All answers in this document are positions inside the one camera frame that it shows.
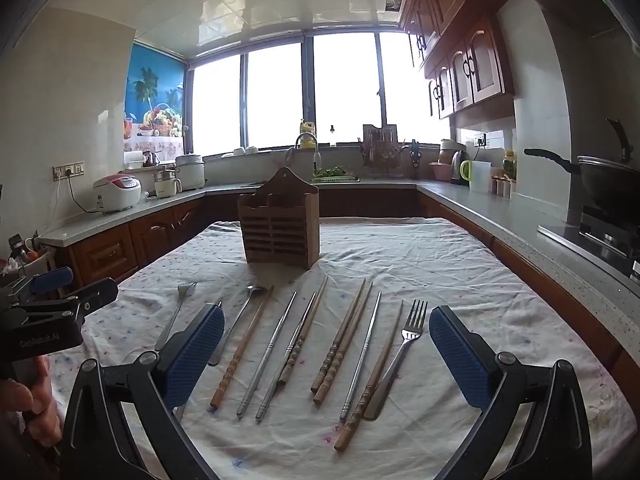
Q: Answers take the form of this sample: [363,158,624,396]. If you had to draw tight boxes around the knife and scissors holder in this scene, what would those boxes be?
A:
[407,140,423,180]

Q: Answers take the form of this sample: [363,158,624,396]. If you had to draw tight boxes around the large metal fork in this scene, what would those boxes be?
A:
[363,300,429,421]

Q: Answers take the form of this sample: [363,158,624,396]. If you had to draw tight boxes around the beige lidded pot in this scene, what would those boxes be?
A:
[439,140,468,166]

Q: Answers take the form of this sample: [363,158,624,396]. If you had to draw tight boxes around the grey speckled countertop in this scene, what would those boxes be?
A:
[39,180,640,356]

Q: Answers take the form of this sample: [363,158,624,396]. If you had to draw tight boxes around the metal spoon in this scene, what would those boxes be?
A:
[207,285,268,367]

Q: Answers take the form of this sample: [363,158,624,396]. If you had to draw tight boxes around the metal kitchen faucet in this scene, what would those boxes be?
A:
[295,133,321,171]

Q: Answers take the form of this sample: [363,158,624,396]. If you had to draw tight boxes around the black gas stove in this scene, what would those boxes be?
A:
[537,205,640,278]

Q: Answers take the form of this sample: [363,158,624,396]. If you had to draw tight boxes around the large white rice cooker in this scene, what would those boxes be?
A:
[175,154,207,192]

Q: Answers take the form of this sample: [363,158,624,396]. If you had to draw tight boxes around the black wok with lid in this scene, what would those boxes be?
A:
[524,119,640,211]

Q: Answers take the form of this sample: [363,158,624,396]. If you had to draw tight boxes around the white floral tablecloth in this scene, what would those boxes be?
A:
[50,217,638,480]

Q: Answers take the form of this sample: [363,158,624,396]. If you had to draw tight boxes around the wooden utensil holder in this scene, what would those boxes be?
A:
[237,166,321,268]

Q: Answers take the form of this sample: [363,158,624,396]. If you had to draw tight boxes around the black power cable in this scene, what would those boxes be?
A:
[67,175,101,209]

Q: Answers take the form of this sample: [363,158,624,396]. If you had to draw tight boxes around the person's left hand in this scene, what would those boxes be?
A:
[0,354,64,449]

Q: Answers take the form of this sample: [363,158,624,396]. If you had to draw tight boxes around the beige wall socket strip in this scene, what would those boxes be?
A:
[52,161,85,181]

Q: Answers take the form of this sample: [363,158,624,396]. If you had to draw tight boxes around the wooden cutting board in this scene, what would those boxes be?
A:
[362,124,398,147]

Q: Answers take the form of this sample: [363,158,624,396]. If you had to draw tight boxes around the fruit print window blind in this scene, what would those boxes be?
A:
[123,42,186,153]

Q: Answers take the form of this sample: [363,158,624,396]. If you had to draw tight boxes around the small white electric pot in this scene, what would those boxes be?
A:
[152,169,182,198]

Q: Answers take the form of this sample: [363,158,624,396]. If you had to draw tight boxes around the large kitchen window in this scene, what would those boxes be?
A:
[185,30,451,156]

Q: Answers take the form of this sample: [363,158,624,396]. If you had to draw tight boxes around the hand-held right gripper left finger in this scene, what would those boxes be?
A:
[60,302,226,480]

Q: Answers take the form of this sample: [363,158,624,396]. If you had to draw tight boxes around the wooden wall cabinets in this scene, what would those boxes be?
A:
[400,0,516,121]

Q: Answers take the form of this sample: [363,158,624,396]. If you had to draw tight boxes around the white pitcher green handle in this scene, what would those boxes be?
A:
[460,160,493,195]

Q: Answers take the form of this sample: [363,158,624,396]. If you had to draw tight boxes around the wire dish rack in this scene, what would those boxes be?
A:
[361,127,403,178]

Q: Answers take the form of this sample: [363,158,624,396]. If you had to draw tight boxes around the wooden base cabinets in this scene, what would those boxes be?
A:
[40,190,623,371]

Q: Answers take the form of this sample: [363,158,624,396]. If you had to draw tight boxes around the steel electric kettle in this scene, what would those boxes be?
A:
[450,150,470,185]

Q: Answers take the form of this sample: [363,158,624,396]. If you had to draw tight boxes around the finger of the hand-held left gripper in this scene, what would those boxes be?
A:
[27,266,74,297]
[62,277,120,315]

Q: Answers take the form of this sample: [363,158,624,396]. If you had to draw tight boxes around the small metal fork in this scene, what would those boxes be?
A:
[154,282,198,352]

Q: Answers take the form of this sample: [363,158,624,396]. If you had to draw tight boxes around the white seasoning jar set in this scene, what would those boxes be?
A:
[490,175,516,200]

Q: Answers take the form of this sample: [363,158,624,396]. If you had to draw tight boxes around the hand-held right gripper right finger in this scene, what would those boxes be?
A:
[428,305,593,480]

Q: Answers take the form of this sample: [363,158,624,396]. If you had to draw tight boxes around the red white rice cooker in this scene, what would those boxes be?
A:
[92,174,142,214]

